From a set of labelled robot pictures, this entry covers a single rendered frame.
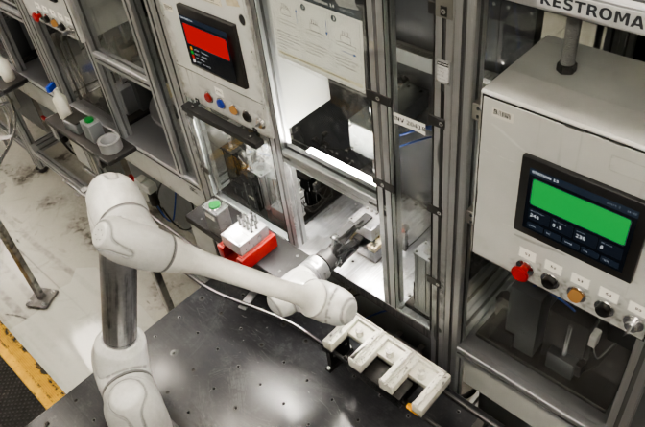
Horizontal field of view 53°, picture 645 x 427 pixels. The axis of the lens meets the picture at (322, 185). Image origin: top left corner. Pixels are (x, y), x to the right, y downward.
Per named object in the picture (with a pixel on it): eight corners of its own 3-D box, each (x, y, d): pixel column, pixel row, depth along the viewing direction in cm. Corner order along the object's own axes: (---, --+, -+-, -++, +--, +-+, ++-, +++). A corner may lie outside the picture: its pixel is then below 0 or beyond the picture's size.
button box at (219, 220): (207, 229, 233) (200, 205, 226) (224, 217, 237) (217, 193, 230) (222, 239, 229) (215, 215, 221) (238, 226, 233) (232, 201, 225)
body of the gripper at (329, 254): (331, 279, 202) (350, 261, 207) (328, 261, 197) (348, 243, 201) (314, 268, 206) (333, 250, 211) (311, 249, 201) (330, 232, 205)
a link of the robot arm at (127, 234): (183, 246, 158) (166, 213, 167) (117, 226, 146) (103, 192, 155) (155, 286, 161) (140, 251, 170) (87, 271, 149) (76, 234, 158)
